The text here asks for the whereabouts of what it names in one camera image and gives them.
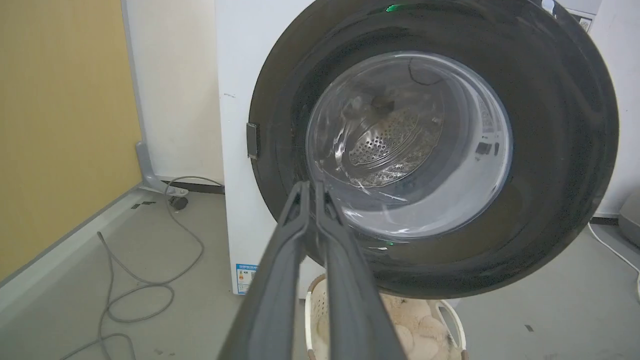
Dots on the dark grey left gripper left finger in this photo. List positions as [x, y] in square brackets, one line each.
[277, 290]

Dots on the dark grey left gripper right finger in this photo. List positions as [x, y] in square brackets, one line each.
[350, 295]

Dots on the black round washing machine door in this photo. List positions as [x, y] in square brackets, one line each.
[550, 125]

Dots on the white washing machine body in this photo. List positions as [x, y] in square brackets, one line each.
[240, 100]

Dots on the white plastic laundry basket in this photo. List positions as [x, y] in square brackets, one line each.
[320, 310]

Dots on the blue energy label sticker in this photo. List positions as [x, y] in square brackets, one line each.
[245, 278]

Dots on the beige plush toy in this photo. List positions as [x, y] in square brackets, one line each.
[420, 330]

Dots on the grey metal partition foot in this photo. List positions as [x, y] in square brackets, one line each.
[150, 172]

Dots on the yellow partition panel grey frame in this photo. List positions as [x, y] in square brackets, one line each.
[60, 135]

